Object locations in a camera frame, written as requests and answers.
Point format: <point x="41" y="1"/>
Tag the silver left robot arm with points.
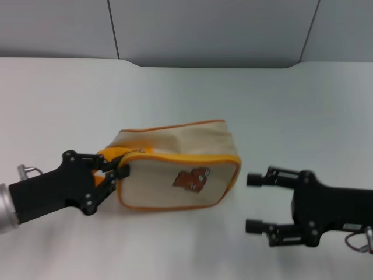
<point x="7" y="210"/>

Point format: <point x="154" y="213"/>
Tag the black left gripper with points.
<point x="52" y="189"/>

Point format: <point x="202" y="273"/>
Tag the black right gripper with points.
<point x="335" y="204"/>

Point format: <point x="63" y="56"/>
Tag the beige food bag yellow trim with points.
<point x="175" y="181"/>

